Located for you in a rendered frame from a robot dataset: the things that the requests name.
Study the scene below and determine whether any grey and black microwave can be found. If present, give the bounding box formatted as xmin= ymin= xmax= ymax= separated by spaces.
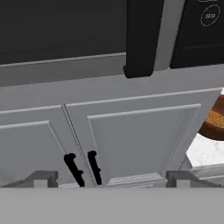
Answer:
xmin=0 ymin=0 xmax=224 ymax=88

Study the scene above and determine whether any black microwave door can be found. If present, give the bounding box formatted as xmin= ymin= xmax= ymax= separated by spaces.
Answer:
xmin=0 ymin=0 xmax=165 ymax=88

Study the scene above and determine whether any grey cupboard door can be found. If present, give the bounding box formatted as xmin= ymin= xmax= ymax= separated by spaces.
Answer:
xmin=0 ymin=105 xmax=97 ymax=189
xmin=64 ymin=87 xmax=224 ymax=187

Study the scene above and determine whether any grey drawer front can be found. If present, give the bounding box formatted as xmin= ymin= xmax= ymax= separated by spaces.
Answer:
xmin=189 ymin=163 xmax=224 ymax=186

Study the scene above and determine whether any black cupboard handle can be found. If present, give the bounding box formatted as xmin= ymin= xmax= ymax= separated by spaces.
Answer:
xmin=63 ymin=153 xmax=86 ymax=188
xmin=87 ymin=150 xmax=103 ymax=186

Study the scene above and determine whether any brown bowl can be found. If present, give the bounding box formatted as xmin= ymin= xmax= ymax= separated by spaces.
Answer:
xmin=198 ymin=94 xmax=224 ymax=142

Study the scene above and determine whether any black microwave door handle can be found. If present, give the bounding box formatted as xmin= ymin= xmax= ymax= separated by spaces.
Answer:
xmin=122 ymin=0 xmax=165 ymax=79

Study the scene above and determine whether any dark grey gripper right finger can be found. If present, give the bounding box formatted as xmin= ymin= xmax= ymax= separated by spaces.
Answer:
xmin=165 ymin=170 xmax=221 ymax=189

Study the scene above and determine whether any golden waffle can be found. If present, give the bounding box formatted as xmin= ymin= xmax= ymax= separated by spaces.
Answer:
xmin=206 ymin=108 xmax=224 ymax=129

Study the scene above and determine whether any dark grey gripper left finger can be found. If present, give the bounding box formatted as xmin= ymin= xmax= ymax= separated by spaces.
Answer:
xmin=2 ymin=170 xmax=60 ymax=189

